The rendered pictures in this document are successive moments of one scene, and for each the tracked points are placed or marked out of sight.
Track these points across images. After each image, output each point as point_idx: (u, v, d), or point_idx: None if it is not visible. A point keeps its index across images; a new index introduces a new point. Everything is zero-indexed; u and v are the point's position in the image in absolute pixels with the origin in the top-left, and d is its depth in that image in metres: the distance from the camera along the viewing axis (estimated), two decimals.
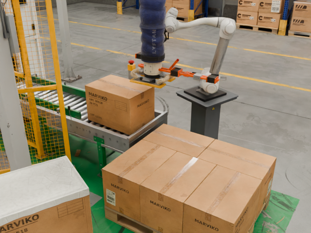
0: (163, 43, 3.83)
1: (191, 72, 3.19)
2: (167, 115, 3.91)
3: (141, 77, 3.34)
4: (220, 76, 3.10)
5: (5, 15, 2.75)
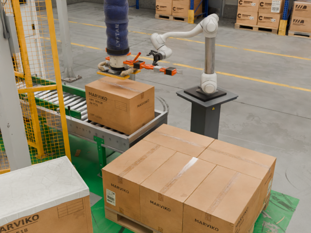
0: None
1: (152, 64, 3.38)
2: (167, 115, 3.91)
3: (108, 69, 3.54)
4: (177, 70, 3.26)
5: (5, 15, 2.75)
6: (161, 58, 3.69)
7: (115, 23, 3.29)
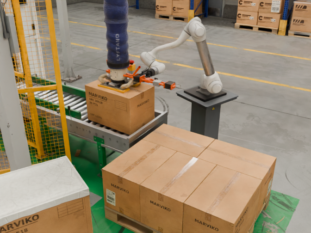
0: None
1: (152, 78, 3.44)
2: (167, 115, 3.91)
3: (108, 82, 3.60)
4: (176, 84, 3.31)
5: (5, 15, 2.75)
6: (154, 74, 3.64)
7: (115, 38, 3.34)
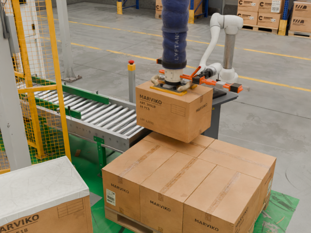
0: None
1: (213, 80, 3.07)
2: None
3: (162, 84, 3.24)
4: (243, 86, 2.94)
5: (5, 15, 2.75)
6: (212, 75, 3.27)
7: (175, 34, 2.98)
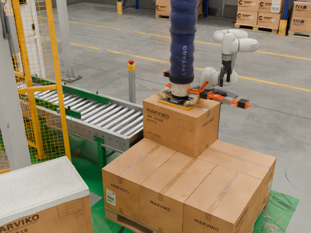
0: (220, 86, 2.96)
1: (220, 95, 3.08)
2: None
3: (169, 98, 3.26)
4: (251, 102, 2.95)
5: (5, 15, 2.75)
6: (222, 59, 2.91)
7: (183, 50, 3.00)
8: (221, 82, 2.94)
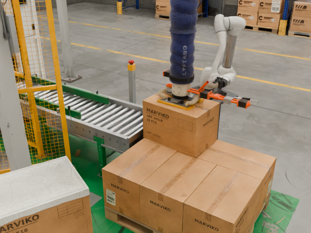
0: None
1: (221, 95, 3.09)
2: None
3: (170, 98, 3.26)
4: (252, 100, 2.98)
5: (5, 15, 2.75)
6: (226, 85, 3.40)
7: (183, 50, 3.00)
8: None
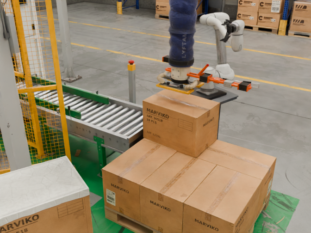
0: (221, 40, 3.10)
1: (221, 78, 3.02)
2: None
3: (169, 82, 3.19)
4: (253, 83, 2.91)
5: (5, 15, 2.75)
6: (234, 30, 3.22)
7: None
8: (222, 39, 3.13)
